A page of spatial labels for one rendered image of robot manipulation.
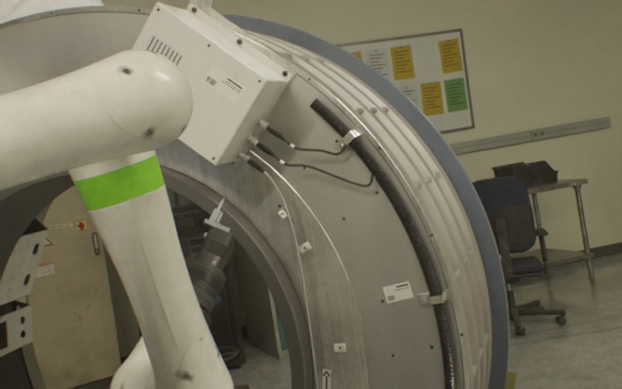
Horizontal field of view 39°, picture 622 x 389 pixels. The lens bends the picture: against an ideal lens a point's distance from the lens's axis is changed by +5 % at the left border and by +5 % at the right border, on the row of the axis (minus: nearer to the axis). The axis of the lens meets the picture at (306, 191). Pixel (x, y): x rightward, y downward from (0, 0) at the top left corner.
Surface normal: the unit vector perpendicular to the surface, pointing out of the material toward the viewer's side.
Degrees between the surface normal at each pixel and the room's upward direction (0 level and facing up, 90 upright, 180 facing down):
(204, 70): 90
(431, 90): 90
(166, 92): 87
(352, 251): 90
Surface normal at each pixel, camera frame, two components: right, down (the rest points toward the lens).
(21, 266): 0.92, 0.32
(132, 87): 0.35, -0.27
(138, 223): 0.29, 0.18
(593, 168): 0.37, -0.01
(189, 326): 0.59, -0.09
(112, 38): -0.30, 0.10
